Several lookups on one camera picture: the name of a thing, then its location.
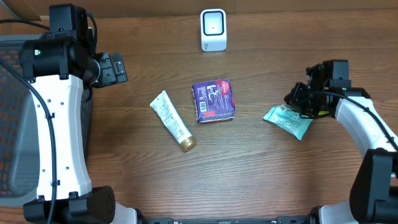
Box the mint green wipes packet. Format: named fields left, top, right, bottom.
left=263, top=105, right=312, bottom=141

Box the white conditioner tube gold cap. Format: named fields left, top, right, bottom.
left=150, top=90, right=197, bottom=152

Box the purple Carefree pad pack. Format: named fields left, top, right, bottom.
left=192, top=79, right=236, bottom=123

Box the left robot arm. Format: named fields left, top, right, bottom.
left=19, top=4, right=138, bottom=224

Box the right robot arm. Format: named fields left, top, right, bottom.
left=284, top=60, right=397, bottom=223

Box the white barcode scanner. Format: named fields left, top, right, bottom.
left=200, top=9, right=227, bottom=52

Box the grey plastic shopping basket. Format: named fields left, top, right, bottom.
left=1, top=34, right=93, bottom=207

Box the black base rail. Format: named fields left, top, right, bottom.
left=137, top=215, right=316, bottom=224

